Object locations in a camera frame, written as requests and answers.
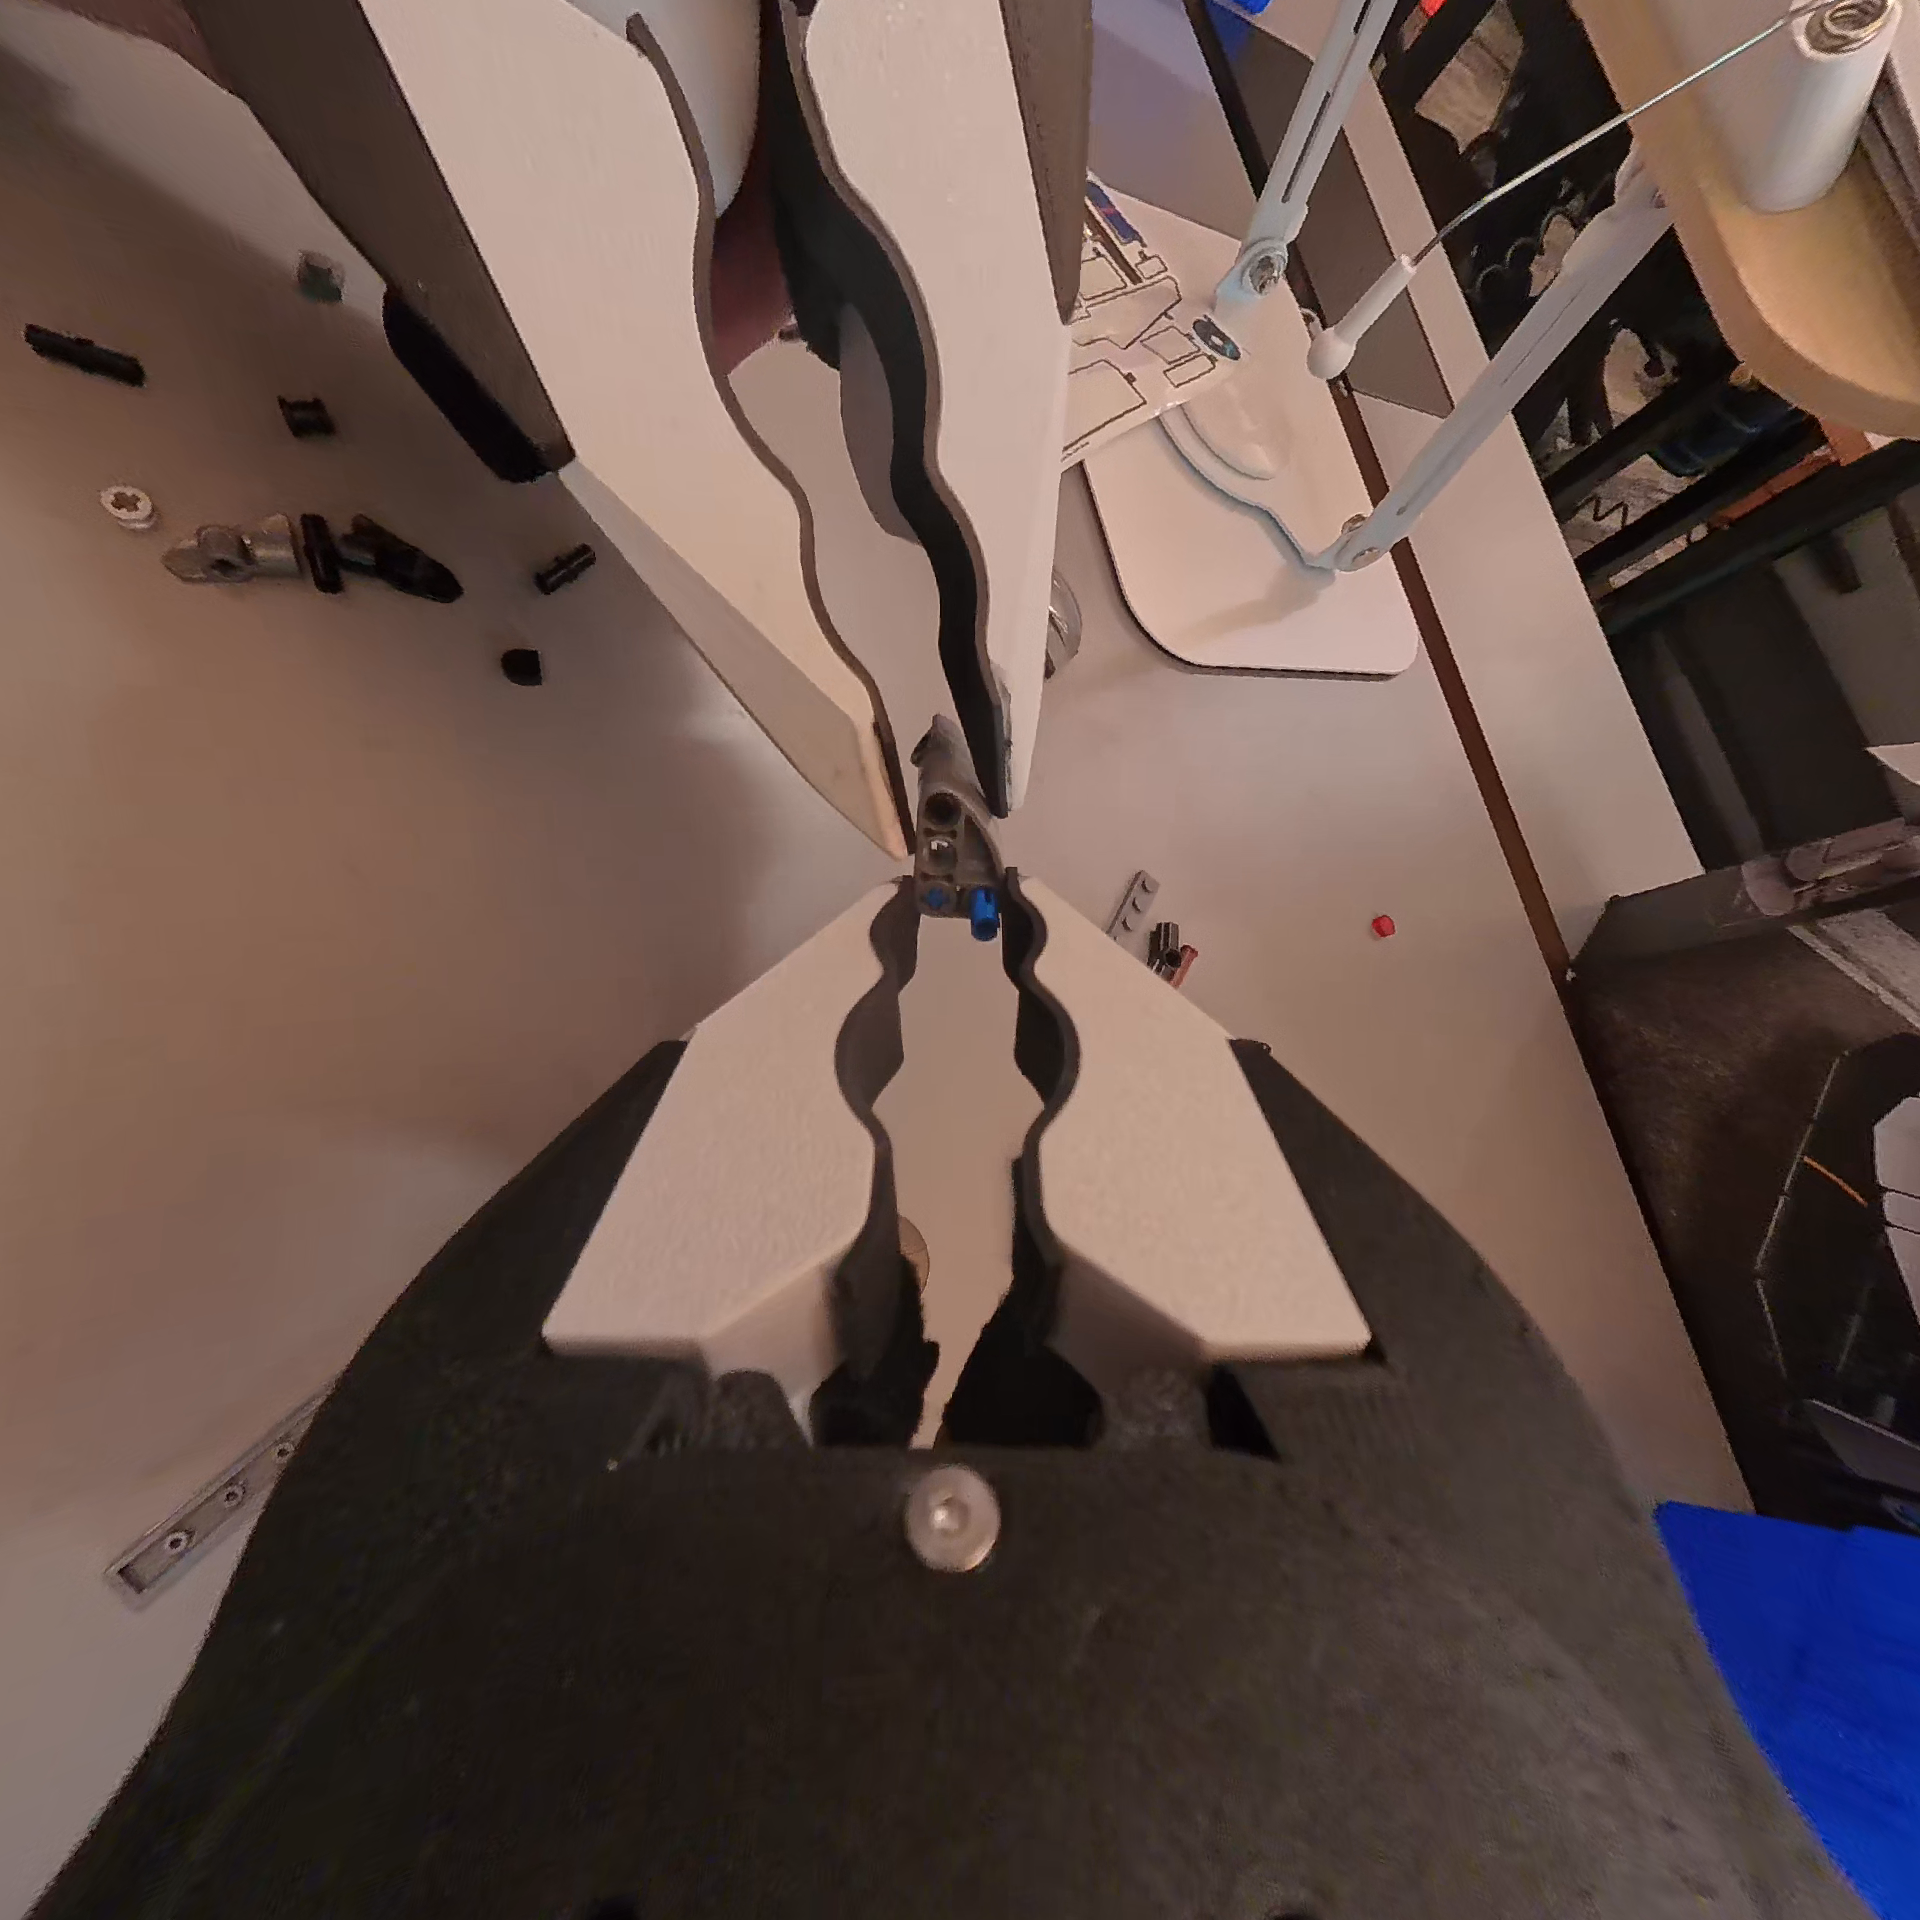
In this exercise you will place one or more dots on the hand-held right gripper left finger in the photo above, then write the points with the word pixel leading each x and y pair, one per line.
pixel 705 1201

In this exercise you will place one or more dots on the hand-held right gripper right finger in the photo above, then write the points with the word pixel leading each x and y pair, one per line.
pixel 1201 1201

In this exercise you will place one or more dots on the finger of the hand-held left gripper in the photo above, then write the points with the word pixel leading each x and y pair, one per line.
pixel 599 299
pixel 975 299

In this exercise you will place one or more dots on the dark grey curved lego panel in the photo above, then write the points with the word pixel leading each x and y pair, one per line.
pixel 1062 628

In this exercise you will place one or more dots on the blue lego pin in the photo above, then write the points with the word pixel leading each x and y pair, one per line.
pixel 984 907

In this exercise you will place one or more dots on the grey bent lego beam assembly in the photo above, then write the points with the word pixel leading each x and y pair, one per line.
pixel 945 833

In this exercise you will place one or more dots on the small grey round lego piece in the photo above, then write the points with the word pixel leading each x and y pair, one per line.
pixel 321 274

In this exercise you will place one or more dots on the bronze lego disc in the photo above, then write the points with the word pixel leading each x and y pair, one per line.
pixel 917 1252

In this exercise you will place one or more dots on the black red lego piece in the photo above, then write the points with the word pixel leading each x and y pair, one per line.
pixel 1171 949

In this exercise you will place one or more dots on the short black lego pin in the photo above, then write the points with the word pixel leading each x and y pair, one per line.
pixel 565 568

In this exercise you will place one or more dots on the small black lego bush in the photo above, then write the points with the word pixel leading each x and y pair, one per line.
pixel 304 416

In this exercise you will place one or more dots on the long grey lego plate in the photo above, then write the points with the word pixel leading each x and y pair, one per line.
pixel 211 1499
pixel 1136 900

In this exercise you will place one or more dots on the small black lego piece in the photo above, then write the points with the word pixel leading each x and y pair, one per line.
pixel 523 665

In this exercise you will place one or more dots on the white round lego piece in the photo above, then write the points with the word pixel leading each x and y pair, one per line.
pixel 131 505

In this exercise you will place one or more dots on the lego set box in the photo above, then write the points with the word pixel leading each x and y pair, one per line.
pixel 1846 1276

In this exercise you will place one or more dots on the white sticker sheet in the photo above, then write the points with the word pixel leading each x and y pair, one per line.
pixel 1119 329

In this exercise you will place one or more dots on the white book stand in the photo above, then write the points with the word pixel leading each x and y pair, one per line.
pixel 1261 600

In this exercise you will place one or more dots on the dark plastic crate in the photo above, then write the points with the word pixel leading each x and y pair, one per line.
pixel 1725 675

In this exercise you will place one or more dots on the blue storage bin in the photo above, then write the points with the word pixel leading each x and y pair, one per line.
pixel 1815 1694

